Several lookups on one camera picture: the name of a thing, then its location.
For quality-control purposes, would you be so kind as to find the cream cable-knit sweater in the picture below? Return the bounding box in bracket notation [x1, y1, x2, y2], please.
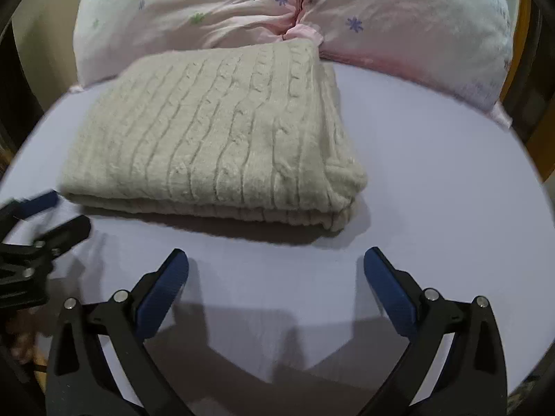
[59, 40, 368, 231]

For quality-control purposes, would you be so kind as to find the pink floral pillow with tree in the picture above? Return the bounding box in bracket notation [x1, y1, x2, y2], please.
[72, 0, 302, 86]

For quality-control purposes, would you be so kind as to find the pink floral pillow with stars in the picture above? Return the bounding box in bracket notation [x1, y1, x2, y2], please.
[297, 0, 513, 124]

